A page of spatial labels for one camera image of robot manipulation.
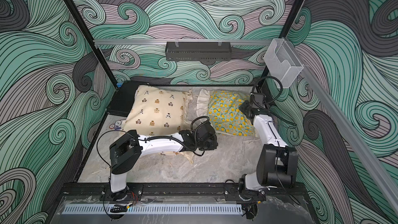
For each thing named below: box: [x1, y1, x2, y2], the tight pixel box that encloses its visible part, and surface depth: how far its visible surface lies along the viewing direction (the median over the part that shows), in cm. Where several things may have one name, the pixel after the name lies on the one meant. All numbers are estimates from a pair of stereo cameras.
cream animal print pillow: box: [120, 85, 195, 164], surface depth 93 cm
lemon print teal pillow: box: [207, 90, 255, 137], surface depth 93 cm
